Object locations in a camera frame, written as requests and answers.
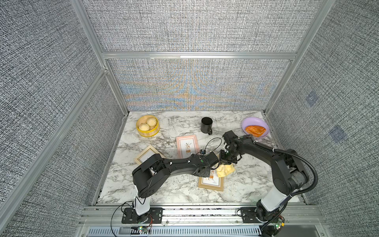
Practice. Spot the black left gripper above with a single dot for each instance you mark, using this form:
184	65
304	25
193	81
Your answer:
207	174

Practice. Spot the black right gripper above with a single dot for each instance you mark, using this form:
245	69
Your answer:
222	160

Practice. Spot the yellow microfibre cloth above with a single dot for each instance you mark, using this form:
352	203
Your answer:
225	170

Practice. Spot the wooden picture frame deer print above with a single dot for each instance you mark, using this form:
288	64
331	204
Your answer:
212	183

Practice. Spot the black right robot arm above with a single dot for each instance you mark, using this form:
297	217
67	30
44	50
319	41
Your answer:
291	174

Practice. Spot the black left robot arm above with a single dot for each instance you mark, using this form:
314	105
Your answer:
154	172

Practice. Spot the orange food in bowl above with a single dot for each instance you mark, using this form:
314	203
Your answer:
255	130

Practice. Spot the purple bowl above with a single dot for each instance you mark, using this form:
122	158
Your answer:
254	121

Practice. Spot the black mug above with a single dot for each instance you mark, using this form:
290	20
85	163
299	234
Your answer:
206	125

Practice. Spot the right steamed bun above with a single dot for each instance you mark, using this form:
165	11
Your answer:
152	122

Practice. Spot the steamed bun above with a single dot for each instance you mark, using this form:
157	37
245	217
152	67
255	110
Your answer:
144	127
152	122

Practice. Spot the yellow bamboo steamer basket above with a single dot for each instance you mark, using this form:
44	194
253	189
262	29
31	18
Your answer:
152	132

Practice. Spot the left steamed bun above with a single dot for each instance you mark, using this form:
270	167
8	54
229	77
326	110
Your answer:
144	127

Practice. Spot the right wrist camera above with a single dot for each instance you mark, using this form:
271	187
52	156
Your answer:
229	137

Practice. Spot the pink picture frame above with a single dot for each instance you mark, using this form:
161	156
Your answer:
187	145

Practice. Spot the light wood picture frame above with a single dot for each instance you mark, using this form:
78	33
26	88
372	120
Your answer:
147	153

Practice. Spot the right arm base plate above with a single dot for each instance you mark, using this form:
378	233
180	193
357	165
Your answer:
248	214

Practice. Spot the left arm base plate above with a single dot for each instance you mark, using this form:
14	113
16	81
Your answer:
153	216

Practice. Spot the aluminium front rail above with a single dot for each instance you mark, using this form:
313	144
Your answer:
202	220

